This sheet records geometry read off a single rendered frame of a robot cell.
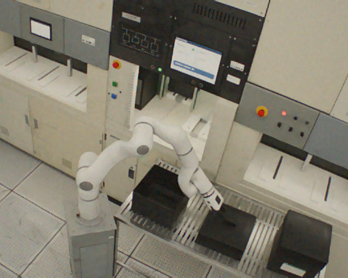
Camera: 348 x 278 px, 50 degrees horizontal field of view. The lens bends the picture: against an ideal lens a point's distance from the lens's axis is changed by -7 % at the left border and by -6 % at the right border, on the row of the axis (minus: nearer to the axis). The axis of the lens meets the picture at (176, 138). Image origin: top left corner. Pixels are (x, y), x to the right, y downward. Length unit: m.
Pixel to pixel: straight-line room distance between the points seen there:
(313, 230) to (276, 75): 0.90
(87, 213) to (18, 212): 1.21
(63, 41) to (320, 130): 1.73
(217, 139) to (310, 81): 0.68
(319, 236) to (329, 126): 0.62
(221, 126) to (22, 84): 1.69
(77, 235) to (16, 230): 1.06
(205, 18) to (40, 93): 1.57
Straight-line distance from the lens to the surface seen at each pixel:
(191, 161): 1.98
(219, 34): 2.13
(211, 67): 2.23
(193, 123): 2.86
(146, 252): 3.15
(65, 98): 3.07
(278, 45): 2.07
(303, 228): 2.29
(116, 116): 2.77
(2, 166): 3.79
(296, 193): 2.67
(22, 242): 3.22
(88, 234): 2.33
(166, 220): 2.31
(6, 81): 3.41
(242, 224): 2.36
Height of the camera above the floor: 2.66
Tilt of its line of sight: 40 degrees down
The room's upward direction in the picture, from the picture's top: 12 degrees clockwise
